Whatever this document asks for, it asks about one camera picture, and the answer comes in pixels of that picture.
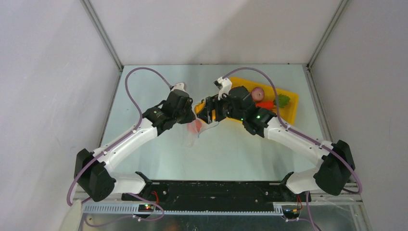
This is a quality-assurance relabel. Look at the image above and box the red carrot with leaves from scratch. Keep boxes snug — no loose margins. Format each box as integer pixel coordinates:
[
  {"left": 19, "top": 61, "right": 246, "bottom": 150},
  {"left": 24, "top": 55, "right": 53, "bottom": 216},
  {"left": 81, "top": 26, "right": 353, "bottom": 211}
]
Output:
[{"left": 255, "top": 94, "right": 291, "bottom": 110}]

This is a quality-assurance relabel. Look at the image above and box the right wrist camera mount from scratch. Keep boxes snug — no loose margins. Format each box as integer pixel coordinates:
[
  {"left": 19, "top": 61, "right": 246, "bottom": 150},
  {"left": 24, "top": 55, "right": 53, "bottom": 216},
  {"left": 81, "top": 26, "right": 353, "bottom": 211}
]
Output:
[{"left": 214, "top": 77, "right": 232, "bottom": 100}]

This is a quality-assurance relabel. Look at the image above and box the clear zip top bag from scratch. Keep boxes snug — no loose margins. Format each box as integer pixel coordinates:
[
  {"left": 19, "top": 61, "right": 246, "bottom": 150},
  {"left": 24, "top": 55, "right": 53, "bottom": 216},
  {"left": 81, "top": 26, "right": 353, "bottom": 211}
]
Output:
[{"left": 183, "top": 117, "right": 220, "bottom": 147}]

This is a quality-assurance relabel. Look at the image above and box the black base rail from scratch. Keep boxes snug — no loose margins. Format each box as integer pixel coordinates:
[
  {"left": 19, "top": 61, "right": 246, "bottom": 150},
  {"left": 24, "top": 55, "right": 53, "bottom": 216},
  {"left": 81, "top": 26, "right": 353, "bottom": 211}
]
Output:
[{"left": 139, "top": 180, "right": 311, "bottom": 212}]

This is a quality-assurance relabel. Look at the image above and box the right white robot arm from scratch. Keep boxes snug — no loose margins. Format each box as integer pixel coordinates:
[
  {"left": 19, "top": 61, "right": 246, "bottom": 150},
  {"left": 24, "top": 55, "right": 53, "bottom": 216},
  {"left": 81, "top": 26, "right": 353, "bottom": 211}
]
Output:
[{"left": 194, "top": 86, "right": 355, "bottom": 201}]

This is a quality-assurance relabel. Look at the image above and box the yellow plastic tray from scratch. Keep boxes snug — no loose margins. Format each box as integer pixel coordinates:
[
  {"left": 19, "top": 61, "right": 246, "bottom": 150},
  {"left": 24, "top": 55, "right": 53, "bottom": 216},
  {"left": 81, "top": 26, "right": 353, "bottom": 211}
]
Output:
[{"left": 230, "top": 77, "right": 299, "bottom": 125}]

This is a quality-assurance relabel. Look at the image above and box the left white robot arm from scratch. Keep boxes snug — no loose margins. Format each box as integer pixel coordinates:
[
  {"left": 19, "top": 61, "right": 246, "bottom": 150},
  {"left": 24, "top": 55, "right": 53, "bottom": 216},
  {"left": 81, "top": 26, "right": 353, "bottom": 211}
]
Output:
[{"left": 74, "top": 90, "right": 195, "bottom": 202}]

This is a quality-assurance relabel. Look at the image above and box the peach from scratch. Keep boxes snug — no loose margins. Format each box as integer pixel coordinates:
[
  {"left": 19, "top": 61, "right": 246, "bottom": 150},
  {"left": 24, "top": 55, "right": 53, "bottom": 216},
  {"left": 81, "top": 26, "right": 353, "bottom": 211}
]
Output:
[{"left": 187, "top": 119, "right": 203, "bottom": 134}]

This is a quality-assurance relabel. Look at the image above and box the yellow bell pepper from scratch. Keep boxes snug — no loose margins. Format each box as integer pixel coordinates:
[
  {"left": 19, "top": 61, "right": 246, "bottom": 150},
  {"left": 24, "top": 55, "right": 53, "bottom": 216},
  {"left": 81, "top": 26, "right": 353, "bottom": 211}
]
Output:
[{"left": 194, "top": 99, "right": 207, "bottom": 116}]

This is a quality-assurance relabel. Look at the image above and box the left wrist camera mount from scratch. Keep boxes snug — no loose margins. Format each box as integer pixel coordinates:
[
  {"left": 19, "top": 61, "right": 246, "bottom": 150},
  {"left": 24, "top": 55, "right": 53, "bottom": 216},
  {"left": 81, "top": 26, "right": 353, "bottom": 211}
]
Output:
[{"left": 170, "top": 82, "right": 186, "bottom": 94}]

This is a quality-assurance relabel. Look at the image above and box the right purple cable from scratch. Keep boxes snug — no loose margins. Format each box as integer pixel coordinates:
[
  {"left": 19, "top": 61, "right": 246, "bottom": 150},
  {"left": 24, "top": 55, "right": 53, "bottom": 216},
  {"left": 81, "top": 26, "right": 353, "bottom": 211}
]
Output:
[{"left": 221, "top": 67, "right": 363, "bottom": 231}]

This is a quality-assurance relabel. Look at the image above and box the purple onion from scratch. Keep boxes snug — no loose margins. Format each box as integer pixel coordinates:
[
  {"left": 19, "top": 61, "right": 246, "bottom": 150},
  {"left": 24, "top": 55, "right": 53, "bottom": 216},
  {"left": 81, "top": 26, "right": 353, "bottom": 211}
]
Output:
[{"left": 251, "top": 87, "right": 265, "bottom": 102}]

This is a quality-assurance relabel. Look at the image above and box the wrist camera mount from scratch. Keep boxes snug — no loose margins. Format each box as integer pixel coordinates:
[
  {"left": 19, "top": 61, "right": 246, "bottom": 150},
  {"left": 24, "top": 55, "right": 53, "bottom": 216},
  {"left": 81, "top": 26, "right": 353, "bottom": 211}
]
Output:
[
  {"left": 170, "top": 82, "right": 186, "bottom": 94},
  {"left": 214, "top": 77, "right": 232, "bottom": 100}
]

